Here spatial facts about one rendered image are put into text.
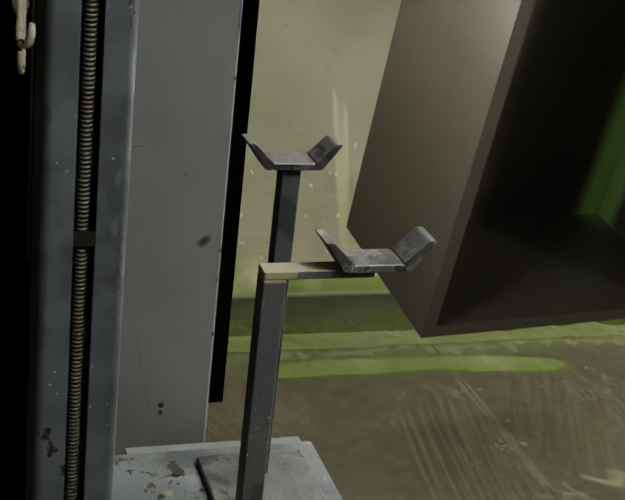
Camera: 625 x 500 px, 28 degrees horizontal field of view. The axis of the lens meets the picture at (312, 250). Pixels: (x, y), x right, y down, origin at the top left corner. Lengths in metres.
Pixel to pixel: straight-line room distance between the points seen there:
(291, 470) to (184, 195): 0.39
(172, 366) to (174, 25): 0.41
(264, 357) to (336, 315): 2.21
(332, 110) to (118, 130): 2.31
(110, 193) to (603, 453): 2.08
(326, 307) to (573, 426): 0.65
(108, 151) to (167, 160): 0.55
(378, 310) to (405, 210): 0.89
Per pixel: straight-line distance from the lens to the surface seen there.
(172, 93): 1.37
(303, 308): 3.02
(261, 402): 0.86
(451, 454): 2.69
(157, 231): 1.42
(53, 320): 0.88
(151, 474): 1.15
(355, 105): 3.15
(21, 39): 1.36
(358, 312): 3.07
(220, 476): 1.14
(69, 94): 0.82
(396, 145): 2.24
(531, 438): 2.81
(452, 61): 2.07
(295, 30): 3.16
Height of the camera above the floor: 1.42
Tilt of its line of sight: 23 degrees down
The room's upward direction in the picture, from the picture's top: 7 degrees clockwise
